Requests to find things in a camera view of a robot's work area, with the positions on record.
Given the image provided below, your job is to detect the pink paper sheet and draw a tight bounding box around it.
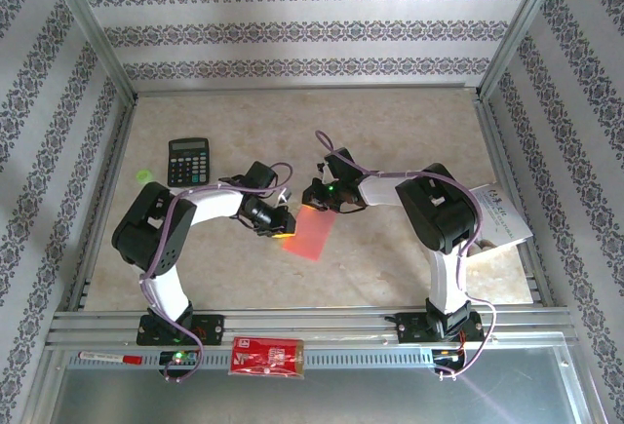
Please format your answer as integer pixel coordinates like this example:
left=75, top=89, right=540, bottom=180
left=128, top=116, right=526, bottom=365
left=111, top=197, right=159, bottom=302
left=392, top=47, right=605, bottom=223
left=281, top=204, right=336, bottom=263

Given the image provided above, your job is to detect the black desk calculator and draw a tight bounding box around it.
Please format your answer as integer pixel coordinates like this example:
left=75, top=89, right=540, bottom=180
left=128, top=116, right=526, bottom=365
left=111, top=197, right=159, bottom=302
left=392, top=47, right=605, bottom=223
left=167, top=137, right=212, bottom=188

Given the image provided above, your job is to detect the red snack packet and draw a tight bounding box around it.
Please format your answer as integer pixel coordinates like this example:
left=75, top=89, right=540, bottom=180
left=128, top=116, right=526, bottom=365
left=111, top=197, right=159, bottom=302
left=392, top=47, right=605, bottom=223
left=228, top=335, right=306, bottom=380

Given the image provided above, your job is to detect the white printed booklet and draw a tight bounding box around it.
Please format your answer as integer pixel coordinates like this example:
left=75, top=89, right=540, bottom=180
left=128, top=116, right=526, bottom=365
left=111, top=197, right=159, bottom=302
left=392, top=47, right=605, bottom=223
left=466, top=180, right=534, bottom=252

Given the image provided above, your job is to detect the red white marker pen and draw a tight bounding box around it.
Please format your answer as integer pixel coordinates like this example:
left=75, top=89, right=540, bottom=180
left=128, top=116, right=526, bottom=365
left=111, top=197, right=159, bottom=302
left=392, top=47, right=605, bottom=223
left=77, top=349, right=144, bottom=366

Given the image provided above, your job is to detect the long aluminium base rail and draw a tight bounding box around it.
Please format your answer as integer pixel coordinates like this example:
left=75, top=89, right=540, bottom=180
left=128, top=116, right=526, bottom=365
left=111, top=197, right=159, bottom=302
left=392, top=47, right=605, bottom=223
left=46, top=309, right=579, bottom=347

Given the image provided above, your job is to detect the aluminium rail below patterned wall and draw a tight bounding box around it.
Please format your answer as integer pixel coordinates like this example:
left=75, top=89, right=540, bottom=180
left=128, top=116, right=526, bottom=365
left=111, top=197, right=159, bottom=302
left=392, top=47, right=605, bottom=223
left=131, top=82, right=482, bottom=97

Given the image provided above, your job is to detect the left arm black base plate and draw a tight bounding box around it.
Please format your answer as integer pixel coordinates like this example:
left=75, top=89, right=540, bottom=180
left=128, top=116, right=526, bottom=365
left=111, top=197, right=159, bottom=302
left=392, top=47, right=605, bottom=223
left=136, top=314, right=226, bottom=346

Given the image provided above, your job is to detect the grey slotted cable duct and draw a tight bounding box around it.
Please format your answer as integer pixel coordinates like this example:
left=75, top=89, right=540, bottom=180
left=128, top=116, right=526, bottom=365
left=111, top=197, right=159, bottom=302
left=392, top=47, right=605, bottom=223
left=65, top=348, right=469, bottom=369

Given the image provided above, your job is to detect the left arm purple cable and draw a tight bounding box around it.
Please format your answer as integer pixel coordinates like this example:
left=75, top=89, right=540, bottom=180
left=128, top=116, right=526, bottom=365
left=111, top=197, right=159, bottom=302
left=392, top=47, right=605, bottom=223
left=138, top=160, right=295, bottom=384

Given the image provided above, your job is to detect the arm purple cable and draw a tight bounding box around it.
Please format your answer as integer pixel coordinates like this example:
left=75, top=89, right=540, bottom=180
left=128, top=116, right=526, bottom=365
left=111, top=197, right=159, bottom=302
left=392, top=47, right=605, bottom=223
left=138, top=160, right=295, bottom=384
left=314, top=130, right=498, bottom=381

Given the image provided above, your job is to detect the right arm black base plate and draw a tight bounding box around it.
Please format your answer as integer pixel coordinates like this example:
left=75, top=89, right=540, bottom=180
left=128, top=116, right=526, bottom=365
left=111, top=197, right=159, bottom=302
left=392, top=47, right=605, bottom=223
left=395, top=311, right=487, bottom=345

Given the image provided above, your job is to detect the aluminium side rail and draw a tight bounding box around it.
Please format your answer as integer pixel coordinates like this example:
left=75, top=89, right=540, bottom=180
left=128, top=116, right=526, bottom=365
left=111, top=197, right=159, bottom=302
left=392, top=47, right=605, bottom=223
left=475, top=96, right=557, bottom=308
left=65, top=96, right=140, bottom=313

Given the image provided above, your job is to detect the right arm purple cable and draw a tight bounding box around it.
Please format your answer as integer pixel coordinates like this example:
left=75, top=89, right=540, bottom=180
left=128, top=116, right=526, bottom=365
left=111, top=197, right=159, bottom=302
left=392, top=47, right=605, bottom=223
left=314, top=130, right=498, bottom=381

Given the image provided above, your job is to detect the aluminium frame post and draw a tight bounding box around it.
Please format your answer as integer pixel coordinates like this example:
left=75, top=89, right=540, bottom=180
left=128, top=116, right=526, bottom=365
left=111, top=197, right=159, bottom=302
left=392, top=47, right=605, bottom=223
left=41, top=0, right=140, bottom=103
left=475, top=0, right=569, bottom=99

